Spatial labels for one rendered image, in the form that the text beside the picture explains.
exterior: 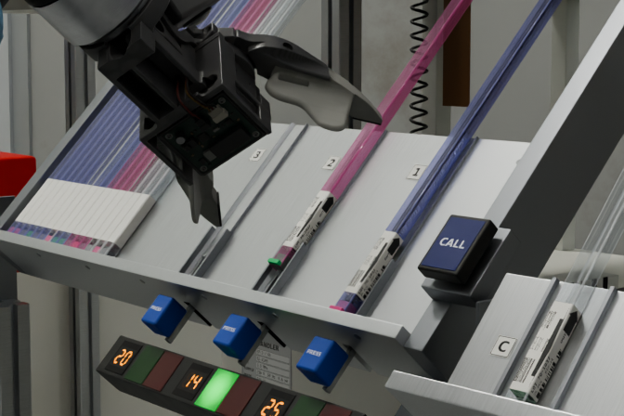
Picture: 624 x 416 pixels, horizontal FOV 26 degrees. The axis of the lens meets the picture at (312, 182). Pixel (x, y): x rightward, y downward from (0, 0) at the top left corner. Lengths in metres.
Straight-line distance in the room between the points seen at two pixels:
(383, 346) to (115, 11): 0.32
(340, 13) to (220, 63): 0.93
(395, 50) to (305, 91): 3.47
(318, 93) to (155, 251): 0.39
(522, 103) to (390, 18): 0.52
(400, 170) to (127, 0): 0.36
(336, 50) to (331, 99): 0.87
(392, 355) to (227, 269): 0.24
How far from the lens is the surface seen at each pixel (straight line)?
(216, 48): 0.90
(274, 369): 1.63
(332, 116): 0.93
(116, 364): 1.23
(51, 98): 5.03
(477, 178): 1.07
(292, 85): 0.94
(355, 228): 1.12
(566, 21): 2.07
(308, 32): 4.53
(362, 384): 1.51
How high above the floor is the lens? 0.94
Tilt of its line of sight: 6 degrees down
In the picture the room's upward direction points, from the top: straight up
